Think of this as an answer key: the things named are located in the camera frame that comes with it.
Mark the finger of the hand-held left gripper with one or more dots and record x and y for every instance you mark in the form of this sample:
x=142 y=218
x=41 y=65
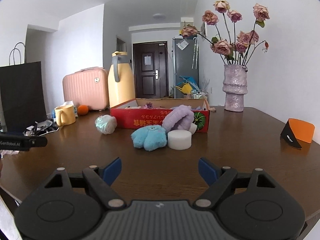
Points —
x=36 y=142

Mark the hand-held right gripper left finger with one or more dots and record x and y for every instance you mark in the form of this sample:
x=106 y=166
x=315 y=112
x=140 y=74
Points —
x=112 y=171

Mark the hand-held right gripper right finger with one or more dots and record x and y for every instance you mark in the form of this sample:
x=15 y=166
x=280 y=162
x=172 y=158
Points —
x=207 y=171

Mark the red cardboard box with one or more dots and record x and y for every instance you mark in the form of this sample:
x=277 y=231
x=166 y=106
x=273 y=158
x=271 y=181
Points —
x=145 y=121

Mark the purple satin cloth bundle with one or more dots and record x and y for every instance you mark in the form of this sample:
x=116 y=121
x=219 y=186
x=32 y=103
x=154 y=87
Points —
x=149 y=105

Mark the crumpled silver wrapper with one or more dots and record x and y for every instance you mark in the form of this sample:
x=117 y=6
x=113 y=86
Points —
x=40 y=127

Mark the yellow mug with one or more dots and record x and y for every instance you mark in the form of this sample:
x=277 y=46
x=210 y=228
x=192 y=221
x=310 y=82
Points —
x=66 y=116

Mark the white round sponge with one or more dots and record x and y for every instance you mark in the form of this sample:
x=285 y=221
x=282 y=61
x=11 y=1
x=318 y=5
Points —
x=179 y=140

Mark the iridescent mesh bath pouf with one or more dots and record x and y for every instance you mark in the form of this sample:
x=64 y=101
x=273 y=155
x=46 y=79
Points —
x=106 y=125

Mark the blue plush toy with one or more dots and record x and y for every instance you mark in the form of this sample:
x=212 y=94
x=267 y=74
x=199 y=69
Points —
x=148 y=138

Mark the black paper bag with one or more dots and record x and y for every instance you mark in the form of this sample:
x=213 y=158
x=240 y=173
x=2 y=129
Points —
x=22 y=92

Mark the orange fruit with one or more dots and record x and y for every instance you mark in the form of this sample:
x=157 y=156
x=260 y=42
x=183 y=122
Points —
x=83 y=110

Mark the lavender fuzzy cloth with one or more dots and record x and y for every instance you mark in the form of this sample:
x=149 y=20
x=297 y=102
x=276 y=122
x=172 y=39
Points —
x=178 y=117

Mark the pink suitcase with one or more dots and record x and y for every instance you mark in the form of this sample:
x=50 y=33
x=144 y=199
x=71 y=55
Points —
x=85 y=90

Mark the lavender ceramic vase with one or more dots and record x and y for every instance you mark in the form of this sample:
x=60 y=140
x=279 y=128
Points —
x=235 y=90

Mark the pale dried grass sprigs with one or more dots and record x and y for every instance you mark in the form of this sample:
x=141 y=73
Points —
x=205 y=85

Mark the yellow thermos jug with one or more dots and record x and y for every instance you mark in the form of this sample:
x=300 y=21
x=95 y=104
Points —
x=121 y=85

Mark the blue and yellow toy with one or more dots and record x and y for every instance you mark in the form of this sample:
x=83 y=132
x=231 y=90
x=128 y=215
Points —
x=186 y=86

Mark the dark wooden door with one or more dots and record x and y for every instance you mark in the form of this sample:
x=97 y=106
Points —
x=150 y=80

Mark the orange and black stand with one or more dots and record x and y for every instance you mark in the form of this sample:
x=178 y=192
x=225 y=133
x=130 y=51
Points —
x=302 y=130

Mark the grey refrigerator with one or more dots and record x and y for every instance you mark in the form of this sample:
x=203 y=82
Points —
x=183 y=62

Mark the white paper note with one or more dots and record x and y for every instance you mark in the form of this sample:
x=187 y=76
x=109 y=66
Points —
x=147 y=59

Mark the dried pink roses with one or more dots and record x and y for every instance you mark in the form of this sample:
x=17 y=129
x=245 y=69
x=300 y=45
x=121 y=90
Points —
x=225 y=46

